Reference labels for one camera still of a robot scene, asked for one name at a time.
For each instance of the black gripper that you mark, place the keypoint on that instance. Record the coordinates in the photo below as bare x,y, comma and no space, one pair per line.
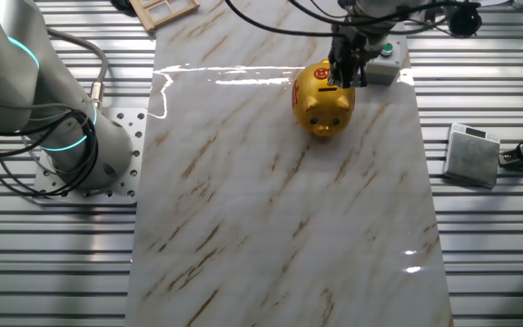
348,47

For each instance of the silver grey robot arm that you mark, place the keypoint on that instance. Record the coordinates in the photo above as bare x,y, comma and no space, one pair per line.
111,145

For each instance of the golden piggy bank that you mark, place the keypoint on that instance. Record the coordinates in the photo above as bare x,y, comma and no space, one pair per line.
325,109

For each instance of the grey green push button box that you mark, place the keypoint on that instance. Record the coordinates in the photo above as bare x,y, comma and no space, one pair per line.
384,70

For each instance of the silver digital scale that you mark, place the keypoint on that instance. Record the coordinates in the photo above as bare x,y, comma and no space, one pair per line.
470,159

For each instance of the white marble pattern board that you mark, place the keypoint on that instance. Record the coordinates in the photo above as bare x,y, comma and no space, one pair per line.
266,204

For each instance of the wooden window frame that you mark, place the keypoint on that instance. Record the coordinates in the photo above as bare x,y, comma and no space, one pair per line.
170,18

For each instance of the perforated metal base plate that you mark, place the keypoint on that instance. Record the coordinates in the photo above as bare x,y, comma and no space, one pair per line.
136,136

